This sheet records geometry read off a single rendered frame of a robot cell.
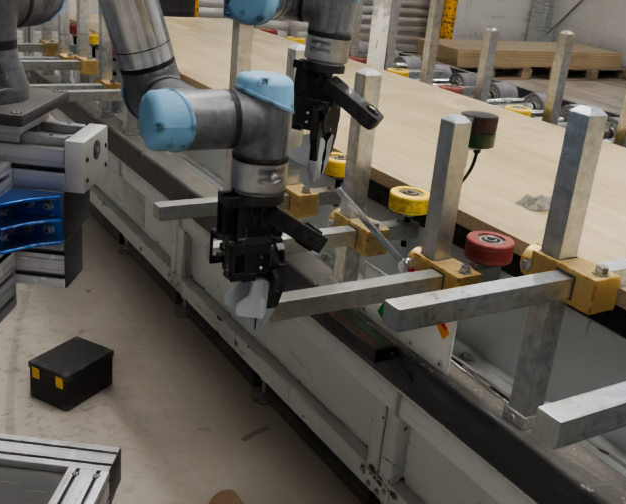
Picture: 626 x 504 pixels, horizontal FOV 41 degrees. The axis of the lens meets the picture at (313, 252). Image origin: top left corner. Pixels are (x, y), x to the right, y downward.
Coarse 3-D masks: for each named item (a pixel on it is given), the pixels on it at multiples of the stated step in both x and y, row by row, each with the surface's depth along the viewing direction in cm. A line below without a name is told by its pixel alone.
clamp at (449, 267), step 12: (420, 252) 139; (420, 264) 138; (432, 264) 135; (444, 264) 135; (456, 264) 136; (444, 276) 133; (456, 276) 131; (468, 276) 131; (480, 276) 133; (444, 288) 134
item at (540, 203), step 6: (522, 198) 160; (528, 198) 159; (534, 198) 160; (540, 198) 159; (546, 198) 159; (522, 204) 159; (528, 204) 159; (534, 204) 157; (540, 204) 157; (546, 204) 158; (540, 210) 157
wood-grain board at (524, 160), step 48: (192, 48) 308; (384, 96) 253; (432, 96) 261; (336, 144) 191; (384, 144) 195; (432, 144) 200; (528, 144) 210; (480, 192) 165; (528, 192) 168; (624, 192) 175; (528, 240) 141; (624, 240) 146; (624, 288) 124
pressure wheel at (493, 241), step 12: (468, 240) 137; (480, 240) 137; (492, 240) 137; (504, 240) 138; (468, 252) 137; (480, 252) 135; (492, 252) 135; (504, 252) 135; (480, 264) 139; (492, 264) 135; (504, 264) 136
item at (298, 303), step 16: (416, 272) 133; (432, 272) 134; (480, 272) 137; (496, 272) 139; (320, 288) 124; (336, 288) 125; (352, 288) 125; (368, 288) 126; (384, 288) 128; (400, 288) 129; (416, 288) 131; (432, 288) 133; (288, 304) 119; (304, 304) 121; (320, 304) 122; (336, 304) 124; (352, 304) 125; (368, 304) 127; (272, 320) 119
